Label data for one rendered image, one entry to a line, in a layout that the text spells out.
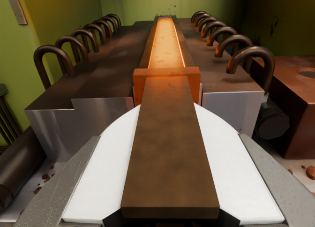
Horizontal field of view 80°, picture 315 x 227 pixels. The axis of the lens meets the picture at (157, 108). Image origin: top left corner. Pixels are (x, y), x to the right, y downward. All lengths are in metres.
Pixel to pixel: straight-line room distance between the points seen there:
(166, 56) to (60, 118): 0.11
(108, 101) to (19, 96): 0.25
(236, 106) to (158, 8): 0.49
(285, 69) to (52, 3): 0.35
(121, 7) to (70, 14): 0.22
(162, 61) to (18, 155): 0.15
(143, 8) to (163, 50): 0.42
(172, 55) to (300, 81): 0.13
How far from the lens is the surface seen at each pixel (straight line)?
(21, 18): 0.33
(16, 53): 0.36
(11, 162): 0.21
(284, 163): 0.23
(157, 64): 0.17
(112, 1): 0.63
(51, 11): 0.39
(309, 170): 0.22
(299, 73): 0.26
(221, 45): 0.21
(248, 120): 0.18
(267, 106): 0.19
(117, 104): 0.16
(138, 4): 0.62
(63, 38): 0.27
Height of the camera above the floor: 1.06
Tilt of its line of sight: 33 degrees down
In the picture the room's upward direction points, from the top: 3 degrees counter-clockwise
